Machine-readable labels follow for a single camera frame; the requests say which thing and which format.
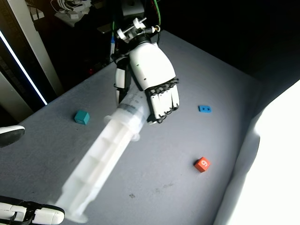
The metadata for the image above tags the white adapter box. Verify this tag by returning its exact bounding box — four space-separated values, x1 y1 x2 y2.
67 11 81 22

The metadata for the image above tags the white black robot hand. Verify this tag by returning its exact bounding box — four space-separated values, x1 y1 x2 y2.
0 125 66 225
113 41 181 125

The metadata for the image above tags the green cable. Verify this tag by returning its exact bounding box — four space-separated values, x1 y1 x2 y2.
153 0 163 28

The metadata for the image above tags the white upright post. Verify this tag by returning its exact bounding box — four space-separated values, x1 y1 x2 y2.
7 0 64 97

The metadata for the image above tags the white cable bundle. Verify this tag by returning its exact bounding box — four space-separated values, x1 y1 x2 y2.
50 0 91 12

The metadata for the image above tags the teal cube block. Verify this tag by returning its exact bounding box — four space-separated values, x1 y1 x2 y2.
74 110 90 126

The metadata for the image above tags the bright white light strip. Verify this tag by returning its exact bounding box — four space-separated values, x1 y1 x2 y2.
0 30 49 105

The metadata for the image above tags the large clear plastic syringe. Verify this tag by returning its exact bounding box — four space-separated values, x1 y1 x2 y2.
48 88 150 223

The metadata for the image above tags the grey table cloth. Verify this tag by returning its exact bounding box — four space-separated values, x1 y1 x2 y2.
0 30 265 225

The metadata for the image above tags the orange cube with number nine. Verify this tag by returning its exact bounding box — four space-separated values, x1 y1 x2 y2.
193 157 211 173

